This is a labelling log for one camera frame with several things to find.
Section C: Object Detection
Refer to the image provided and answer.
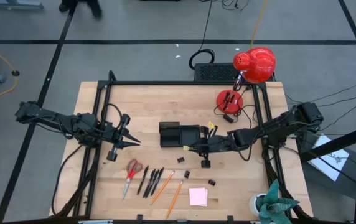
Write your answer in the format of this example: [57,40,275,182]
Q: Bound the orange pencil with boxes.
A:
[150,170,176,206]
[165,179,184,220]

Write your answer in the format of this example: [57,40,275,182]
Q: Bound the red desk lamp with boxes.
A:
[215,46,277,115]

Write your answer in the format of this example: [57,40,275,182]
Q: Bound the white paper sheet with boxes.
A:
[307,133,350,182]

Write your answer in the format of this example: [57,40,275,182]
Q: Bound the black table cable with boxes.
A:
[51,144,85,216]

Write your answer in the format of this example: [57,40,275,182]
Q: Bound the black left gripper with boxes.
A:
[101,113,142,162]

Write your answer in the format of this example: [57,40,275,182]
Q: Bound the green plant in white pot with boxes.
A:
[248,179,300,224]

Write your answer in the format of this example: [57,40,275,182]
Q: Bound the black metal table frame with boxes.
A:
[50,70,314,224]

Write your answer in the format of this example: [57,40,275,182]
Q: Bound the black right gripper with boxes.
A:
[182,125,237,169]

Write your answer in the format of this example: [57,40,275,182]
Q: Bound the person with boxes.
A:
[58,0,103,19]

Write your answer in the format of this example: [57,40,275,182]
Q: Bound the black coiled floor cable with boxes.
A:
[189,0,216,71]

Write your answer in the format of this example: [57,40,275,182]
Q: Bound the black mesh desk organizer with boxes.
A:
[159,121,202,148]

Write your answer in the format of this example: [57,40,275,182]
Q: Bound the red-handled scissors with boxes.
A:
[121,158,144,200]

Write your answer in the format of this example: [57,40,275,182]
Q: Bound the pink sticky note pad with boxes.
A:
[189,187,209,207]

